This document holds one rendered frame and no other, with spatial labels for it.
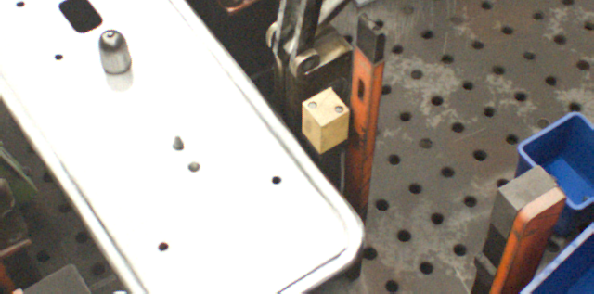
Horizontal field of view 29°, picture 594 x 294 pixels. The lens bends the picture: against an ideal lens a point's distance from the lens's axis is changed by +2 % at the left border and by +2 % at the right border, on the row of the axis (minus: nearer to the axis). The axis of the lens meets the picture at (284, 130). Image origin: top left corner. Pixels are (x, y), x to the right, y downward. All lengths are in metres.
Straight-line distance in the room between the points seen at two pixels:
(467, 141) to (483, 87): 0.09
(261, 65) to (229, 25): 0.12
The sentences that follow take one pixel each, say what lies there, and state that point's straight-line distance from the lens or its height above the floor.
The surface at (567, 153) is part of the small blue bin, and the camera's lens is 1.51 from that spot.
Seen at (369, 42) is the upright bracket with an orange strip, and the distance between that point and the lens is 0.99.
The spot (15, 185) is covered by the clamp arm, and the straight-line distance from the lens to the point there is 1.13.
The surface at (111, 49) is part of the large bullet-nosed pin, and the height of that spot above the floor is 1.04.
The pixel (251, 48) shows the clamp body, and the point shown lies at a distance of 1.39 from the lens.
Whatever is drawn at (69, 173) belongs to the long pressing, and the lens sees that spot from 1.14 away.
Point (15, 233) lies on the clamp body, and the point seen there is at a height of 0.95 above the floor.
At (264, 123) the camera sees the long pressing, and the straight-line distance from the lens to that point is 1.15.
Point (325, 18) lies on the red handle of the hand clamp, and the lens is 1.12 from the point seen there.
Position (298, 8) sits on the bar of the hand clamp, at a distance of 1.09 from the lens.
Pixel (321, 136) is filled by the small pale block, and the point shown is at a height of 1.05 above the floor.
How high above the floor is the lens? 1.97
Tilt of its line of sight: 58 degrees down
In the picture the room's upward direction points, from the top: 1 degrees counter-clockwise
